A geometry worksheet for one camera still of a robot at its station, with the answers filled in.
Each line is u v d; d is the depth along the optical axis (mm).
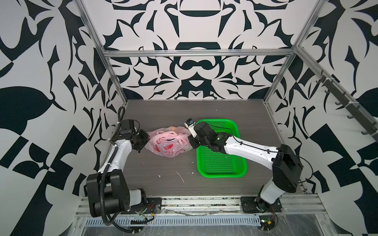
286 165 442
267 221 709
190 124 716
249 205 741
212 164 869
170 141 840
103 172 420
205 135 616
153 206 727
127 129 673
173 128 961
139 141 776
